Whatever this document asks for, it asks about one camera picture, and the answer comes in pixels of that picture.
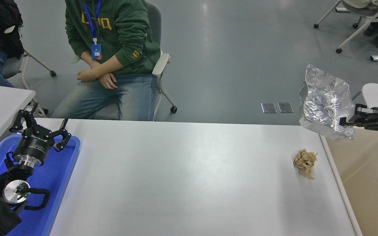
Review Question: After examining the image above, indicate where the grey white office chair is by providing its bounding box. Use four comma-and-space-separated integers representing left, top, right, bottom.
70, 1, 178, 122
1, 25, 57, 118
314, 0, 378, 53

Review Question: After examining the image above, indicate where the blue lanyard badge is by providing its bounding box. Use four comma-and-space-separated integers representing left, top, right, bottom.
83, 0, 102, 60

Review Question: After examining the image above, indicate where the foil tray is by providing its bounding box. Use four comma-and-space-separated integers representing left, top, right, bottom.
299, 63, 355, 141

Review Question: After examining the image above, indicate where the person's left hand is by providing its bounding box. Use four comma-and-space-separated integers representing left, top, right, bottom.
76, 68, 99, 83

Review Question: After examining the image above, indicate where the blue plastic tray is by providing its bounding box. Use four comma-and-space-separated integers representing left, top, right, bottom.
0, 134, 81, 236

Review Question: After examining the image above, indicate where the tan paper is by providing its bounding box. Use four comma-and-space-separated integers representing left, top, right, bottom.
293, 148, 318, 180

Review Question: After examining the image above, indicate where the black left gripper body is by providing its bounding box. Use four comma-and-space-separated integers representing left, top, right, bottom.
13, 130, 56, 164

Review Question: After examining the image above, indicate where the large pale bin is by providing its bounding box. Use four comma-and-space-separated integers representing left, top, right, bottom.
318, 129, 378, 236

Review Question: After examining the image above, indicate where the person's right hand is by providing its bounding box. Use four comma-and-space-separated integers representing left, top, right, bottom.
98, 73, 118, 90

